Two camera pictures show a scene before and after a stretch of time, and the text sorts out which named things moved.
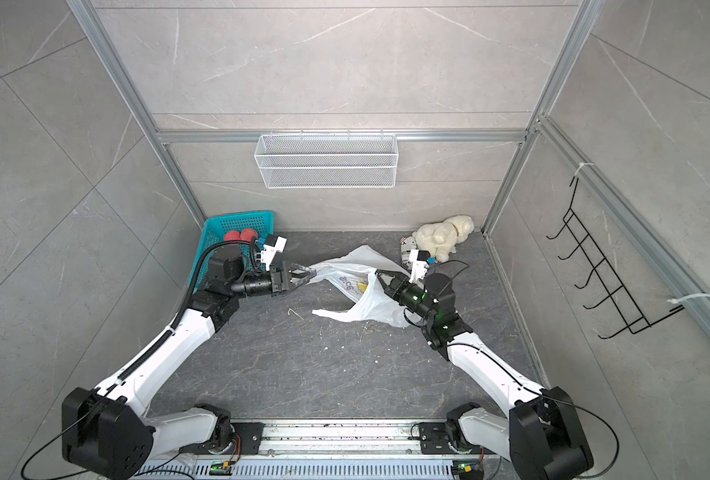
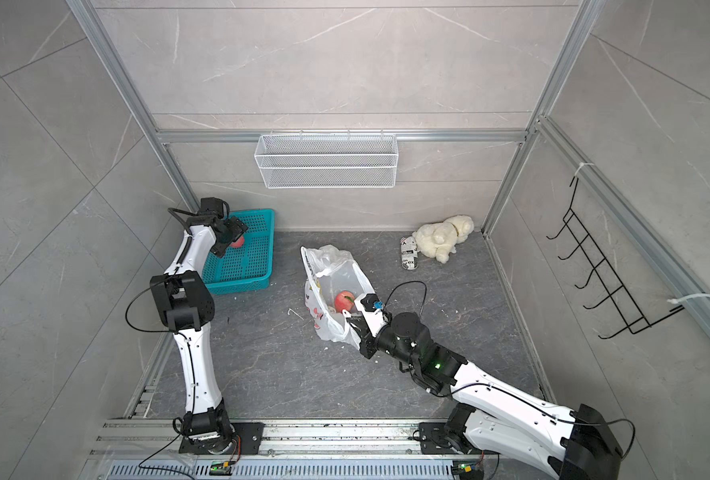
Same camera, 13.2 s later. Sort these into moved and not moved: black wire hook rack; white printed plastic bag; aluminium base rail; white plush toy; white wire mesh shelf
Moved: white printed plastic bag
Not moved: white plush toy; white wire mesh shelf; aluminium base rail; black wire hook rack
